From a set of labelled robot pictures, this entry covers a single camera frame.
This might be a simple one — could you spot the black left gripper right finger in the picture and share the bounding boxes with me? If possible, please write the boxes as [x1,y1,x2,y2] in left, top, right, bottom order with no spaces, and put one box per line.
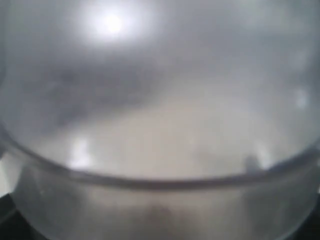
[297,208,320,240]

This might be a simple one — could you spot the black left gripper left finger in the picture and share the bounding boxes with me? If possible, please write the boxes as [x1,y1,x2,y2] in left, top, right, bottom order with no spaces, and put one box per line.
[0,194,28,240]

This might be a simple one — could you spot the clear plastic shaker bottle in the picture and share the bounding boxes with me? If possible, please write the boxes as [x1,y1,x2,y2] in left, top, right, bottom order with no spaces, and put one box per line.
[0,0,320,240]

